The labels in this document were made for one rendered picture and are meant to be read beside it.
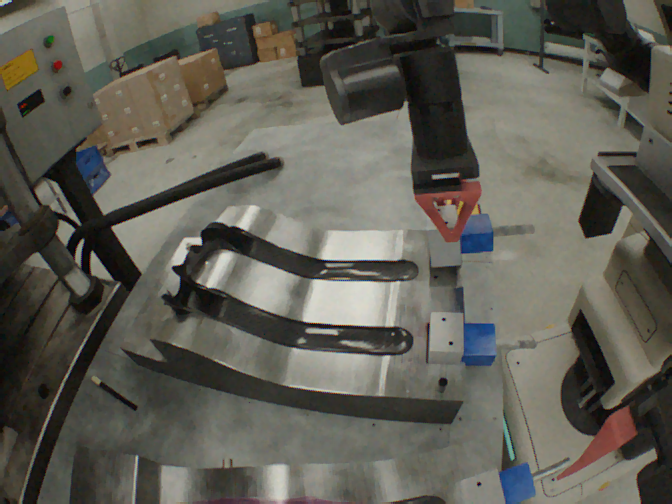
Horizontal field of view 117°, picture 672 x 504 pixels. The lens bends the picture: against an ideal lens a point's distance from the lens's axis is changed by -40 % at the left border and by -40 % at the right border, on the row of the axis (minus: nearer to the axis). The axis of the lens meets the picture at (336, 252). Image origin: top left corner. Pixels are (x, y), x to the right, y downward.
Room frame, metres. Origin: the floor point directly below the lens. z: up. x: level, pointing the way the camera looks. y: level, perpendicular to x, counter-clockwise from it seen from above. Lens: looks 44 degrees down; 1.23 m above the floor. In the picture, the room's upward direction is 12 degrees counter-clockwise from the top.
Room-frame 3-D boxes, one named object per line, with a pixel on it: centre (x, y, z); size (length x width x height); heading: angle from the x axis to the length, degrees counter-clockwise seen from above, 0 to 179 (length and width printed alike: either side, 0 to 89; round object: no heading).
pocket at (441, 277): (0.28, -0.14, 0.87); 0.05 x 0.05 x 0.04; 70
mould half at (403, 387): (0.31, 0.09, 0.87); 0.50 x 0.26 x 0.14; 70
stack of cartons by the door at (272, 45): (7.16, 0.30, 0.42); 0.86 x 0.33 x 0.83; 67
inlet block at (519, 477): (-0.01, -0.14, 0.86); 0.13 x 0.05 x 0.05; 88
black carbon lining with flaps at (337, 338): (0.29, 0.08, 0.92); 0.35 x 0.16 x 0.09; 70
